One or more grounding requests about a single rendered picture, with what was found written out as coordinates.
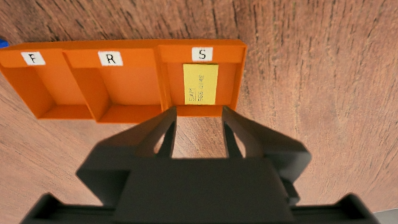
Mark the orange rack of bins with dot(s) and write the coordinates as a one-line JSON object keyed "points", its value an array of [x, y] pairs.
{"points": [[118, 82]]}

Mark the yellow sticky note pad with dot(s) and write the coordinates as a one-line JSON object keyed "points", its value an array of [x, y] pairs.
{"points": [[200, 80]]}

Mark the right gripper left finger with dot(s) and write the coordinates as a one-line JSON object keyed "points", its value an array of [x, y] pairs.
{"points": [[140, 140]]}

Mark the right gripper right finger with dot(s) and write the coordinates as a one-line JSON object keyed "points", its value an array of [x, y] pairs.
{"points": [[289, 155]]}

